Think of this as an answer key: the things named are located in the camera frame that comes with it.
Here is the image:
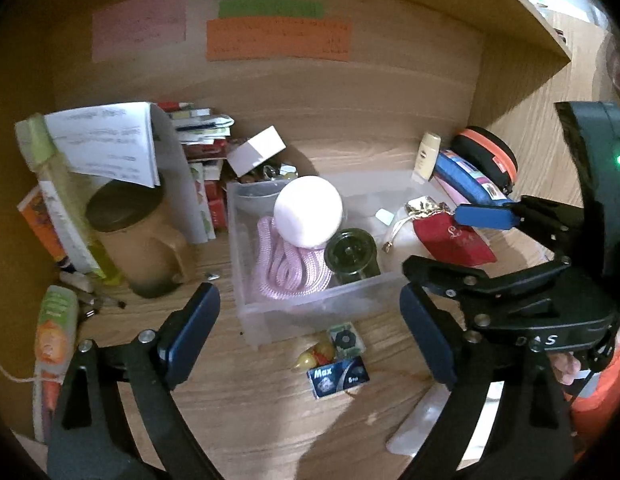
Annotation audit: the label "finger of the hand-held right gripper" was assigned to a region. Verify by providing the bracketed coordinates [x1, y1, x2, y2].
[402, 255, 571, 311]
[452, 194, 589, 262]

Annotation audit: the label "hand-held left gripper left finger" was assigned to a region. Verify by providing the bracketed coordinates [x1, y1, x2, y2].
[46, 282, 226, 480]

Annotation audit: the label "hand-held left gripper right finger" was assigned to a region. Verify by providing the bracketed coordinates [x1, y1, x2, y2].
[400, 284, 576, 480]

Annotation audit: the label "red drawstring pouch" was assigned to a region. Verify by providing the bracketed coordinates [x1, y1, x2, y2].
[405, 199, 497, 267]

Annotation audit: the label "green glass jar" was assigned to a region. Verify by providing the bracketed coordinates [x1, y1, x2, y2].
[324, 228, 382, 287]

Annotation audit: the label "pink braided rope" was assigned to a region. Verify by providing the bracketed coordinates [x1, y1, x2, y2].
[250, 215, 334, 304]

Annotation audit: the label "clear plastic storage box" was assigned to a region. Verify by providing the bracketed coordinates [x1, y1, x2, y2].
[226, 169, 463, 347]

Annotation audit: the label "person's right forearm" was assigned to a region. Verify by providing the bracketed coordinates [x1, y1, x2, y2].
[564, 342, 620, 453]

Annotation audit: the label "wooden desktop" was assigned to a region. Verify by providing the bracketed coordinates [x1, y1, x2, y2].
[10, 140, 591, 480]

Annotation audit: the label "person's right hand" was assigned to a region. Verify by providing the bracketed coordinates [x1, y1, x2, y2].
[551, 353, 582, 387]

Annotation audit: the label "pink booklet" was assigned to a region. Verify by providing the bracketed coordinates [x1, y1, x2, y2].
[440, 180, 472, 207]

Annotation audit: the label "blue pencil case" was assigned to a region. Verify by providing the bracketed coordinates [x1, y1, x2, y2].
[432, 149, 516, 207]

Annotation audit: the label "black orange zip case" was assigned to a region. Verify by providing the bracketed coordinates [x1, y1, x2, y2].
[450, 127, 519, 196]

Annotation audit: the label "small cream bottle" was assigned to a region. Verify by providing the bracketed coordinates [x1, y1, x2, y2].
[412, 132, 443, 182]

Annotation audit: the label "small green box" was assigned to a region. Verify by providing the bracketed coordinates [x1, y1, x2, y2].
[327, 322, 366, 359]

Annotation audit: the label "white tissue sheet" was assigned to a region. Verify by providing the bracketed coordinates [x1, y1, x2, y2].
[386, 387, 454, 456]

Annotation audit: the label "blue Max staples box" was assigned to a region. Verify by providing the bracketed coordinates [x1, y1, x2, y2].
[307, 355, 371, 400]

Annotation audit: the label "makeup brushes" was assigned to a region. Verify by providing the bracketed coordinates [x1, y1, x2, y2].
[59, 270, 127, 317]

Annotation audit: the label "brown lidded mug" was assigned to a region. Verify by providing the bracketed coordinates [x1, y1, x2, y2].
[85, 180, 192, 299]

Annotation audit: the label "yellow red bead charm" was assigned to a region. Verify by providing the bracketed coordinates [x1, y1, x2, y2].
[296, 340, 336, 374]

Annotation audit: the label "green orange squeeze bottle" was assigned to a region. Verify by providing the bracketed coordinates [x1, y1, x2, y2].
[34, 285, 80, 382]

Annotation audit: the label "grey bowl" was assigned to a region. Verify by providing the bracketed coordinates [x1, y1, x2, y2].
[235, 182, 287, 216]

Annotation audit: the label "orange marker pen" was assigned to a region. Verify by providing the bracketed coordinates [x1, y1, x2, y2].
[32, 375, 62, 444]

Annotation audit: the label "metal binder clips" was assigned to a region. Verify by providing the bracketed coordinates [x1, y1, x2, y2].
[262, 162, 299, 181]

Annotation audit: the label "orange box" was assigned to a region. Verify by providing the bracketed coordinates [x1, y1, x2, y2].
[17, 187, 74, 269]

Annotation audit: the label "white cardboard box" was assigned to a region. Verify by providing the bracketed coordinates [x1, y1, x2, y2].
[226, 126, 287, 177]

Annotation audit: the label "yellow green spray bottle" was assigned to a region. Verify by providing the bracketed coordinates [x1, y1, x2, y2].
[15, 112, 124, 286]

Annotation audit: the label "stack of booklets and cards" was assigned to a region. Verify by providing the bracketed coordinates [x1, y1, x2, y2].
[157, 101, 236, 234]

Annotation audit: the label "white printed paper sheet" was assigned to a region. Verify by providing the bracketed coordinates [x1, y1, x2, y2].
[44, 101, 212, 245]

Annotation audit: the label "orange paper note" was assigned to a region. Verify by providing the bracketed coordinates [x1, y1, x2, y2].
[206, 17, 353, 63]

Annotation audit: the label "green paper note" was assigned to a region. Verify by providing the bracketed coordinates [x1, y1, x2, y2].
[218, 0, 325, 20]

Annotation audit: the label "pink paper note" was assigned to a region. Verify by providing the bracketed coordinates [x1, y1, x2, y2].
[91, 0, 187, 64]

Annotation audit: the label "white cord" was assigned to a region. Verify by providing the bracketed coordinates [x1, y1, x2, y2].
[0, 350, 42, 385]

